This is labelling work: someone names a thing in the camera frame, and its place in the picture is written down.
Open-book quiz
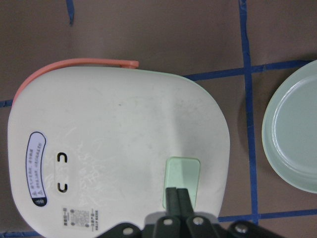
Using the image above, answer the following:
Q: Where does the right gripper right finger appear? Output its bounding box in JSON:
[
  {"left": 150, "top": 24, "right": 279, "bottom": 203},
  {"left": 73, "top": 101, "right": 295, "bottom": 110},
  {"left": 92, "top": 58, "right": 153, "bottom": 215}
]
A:
[{"left": 176, "top": 188, "right": 194, "bottom": 218}]

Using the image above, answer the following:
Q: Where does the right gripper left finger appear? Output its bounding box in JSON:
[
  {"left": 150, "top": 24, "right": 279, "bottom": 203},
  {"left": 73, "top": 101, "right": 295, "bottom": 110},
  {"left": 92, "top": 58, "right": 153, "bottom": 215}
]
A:
[{"left": 165, "top": 187, "right": 181, "bottom": 218}]

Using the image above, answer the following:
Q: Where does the white rice cooker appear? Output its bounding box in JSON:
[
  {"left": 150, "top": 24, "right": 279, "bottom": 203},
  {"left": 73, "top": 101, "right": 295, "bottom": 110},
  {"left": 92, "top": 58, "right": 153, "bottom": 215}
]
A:
[{"left": 7, "top": 59, "right": 230, "bottom": 238}]

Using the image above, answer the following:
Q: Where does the right green plate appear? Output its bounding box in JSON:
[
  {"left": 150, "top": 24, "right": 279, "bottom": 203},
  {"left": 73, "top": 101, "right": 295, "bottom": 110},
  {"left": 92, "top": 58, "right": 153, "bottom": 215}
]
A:
[{"left": 262, "top": 61, "right": 317, "bottom": 193}]

